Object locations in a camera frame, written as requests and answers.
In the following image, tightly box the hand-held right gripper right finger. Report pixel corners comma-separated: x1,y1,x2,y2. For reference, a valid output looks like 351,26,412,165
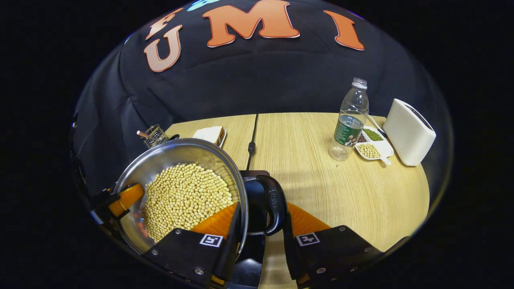
283,201,383,288

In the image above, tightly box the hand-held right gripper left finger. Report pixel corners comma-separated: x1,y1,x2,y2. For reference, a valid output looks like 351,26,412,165
143,201,242,288

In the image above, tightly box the black induction cooktop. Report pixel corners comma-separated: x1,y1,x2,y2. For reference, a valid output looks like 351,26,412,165
236,170,271,289

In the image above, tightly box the stainless steel pot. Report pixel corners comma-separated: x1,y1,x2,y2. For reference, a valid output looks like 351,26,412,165
114,137,288,258

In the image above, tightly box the pile of soybeans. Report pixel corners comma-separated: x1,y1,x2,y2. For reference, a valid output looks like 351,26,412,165
141,163,234,242

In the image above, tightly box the sandwich with lettuce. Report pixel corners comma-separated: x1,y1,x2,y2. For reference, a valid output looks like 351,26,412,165
193,126,224,146

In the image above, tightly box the small heap of soybeans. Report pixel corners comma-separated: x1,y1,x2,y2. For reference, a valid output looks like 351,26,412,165
357,143,381,159

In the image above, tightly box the white divided tray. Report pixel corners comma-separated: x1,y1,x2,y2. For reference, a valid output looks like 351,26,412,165
354,125,395,166

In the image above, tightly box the clear plastic water bottle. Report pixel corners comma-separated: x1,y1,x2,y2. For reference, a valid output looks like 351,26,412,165
329,77,369,162

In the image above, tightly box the white toaster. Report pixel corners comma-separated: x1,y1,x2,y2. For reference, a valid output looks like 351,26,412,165
382,98,437,167

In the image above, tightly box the black backdrop cloth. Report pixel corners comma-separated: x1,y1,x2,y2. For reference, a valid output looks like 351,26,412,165
72,0,444,193

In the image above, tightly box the metal wire basket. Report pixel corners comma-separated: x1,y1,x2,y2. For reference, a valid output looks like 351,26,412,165
137,124,169,150

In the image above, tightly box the black cooktop power cable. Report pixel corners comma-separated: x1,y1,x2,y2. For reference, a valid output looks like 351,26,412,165
245,114,258,171

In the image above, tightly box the white toaster cable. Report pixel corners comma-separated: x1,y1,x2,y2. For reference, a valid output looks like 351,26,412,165
367,114,387,136

